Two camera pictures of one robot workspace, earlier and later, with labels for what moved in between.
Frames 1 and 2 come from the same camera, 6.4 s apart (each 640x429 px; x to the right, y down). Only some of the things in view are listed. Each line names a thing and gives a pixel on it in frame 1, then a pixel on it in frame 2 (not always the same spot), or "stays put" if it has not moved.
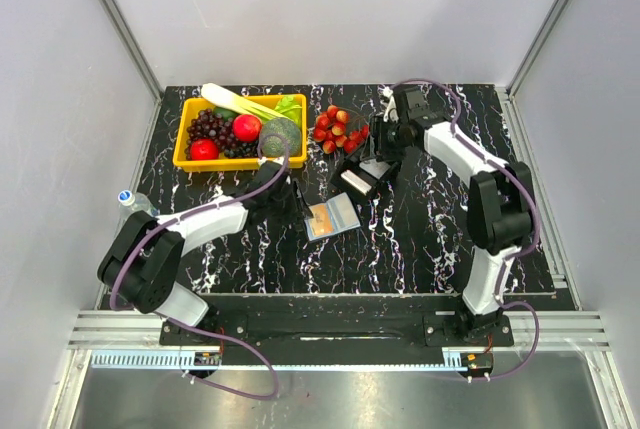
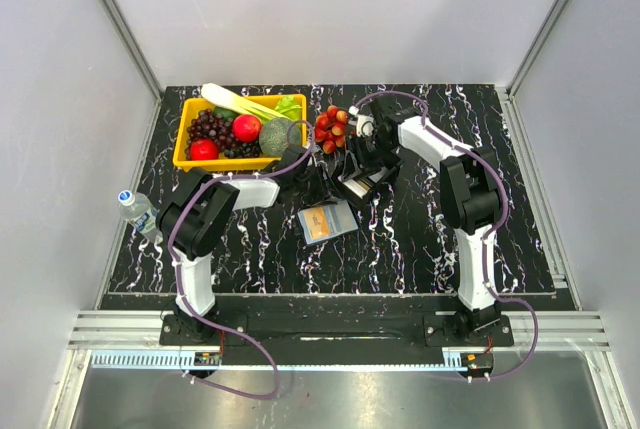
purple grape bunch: (210, 125) stays put
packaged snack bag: (331, 217) stays put
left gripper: (298, 211) → (327, 193)
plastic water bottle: (130, 204) stays put
